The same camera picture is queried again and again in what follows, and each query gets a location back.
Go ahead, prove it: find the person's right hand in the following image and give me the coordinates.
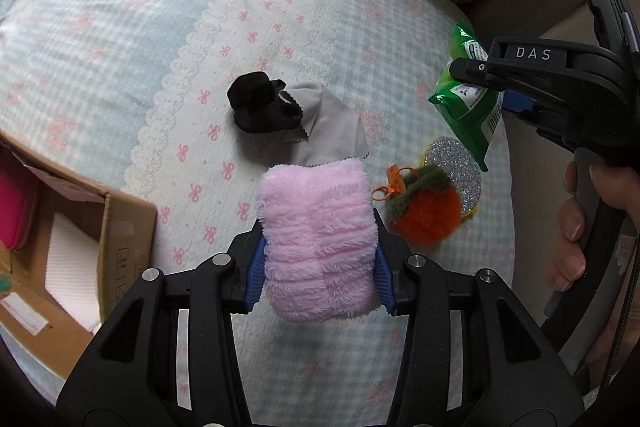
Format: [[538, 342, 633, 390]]
[[551, 160, 640, 293]]

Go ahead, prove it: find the bow print checked blanket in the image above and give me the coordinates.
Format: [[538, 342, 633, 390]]
[[0, 0, 517, 410]]

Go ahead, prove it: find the white foam sheet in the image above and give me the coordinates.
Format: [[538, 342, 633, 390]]
[[45, 212, 107, 334]]

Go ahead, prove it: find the grey cloth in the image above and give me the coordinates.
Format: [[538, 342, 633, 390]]
[[280, 81, 370, 168]]

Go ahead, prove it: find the pink fluffy cloth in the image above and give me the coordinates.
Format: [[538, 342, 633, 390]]
[[256, 157, 379, 323]]

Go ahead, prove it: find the silver glitter round pad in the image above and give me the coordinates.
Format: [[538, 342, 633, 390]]
[[424, 136, 482, 219]]

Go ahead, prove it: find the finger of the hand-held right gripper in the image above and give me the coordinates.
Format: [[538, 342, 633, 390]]
[[502, 90, 581, 150], [447, 36, 608, 94]]

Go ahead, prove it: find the pink pouch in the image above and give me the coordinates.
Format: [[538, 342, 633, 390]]
[[0, 152, 42, 254]]

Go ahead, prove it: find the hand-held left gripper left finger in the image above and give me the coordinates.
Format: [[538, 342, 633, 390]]
[[55, 220, 267, 427]]

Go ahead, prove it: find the green snack packet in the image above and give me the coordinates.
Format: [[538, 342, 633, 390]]
[[428, 20, 505, 172]]

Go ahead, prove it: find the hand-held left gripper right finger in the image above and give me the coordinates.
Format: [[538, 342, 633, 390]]
[[372, 212, 587, 427]]

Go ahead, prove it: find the orange plush keychain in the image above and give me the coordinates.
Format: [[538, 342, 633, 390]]
[[371, 164, 463, 239]]

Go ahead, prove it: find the black braided cable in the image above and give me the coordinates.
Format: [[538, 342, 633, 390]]
[[601, 252, 640, 389]]

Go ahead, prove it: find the cardboard box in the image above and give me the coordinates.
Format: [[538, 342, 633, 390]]
[[0, 131, 158, 383]]

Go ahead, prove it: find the black sock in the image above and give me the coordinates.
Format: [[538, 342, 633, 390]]
[[226, 73, 304, 132]]

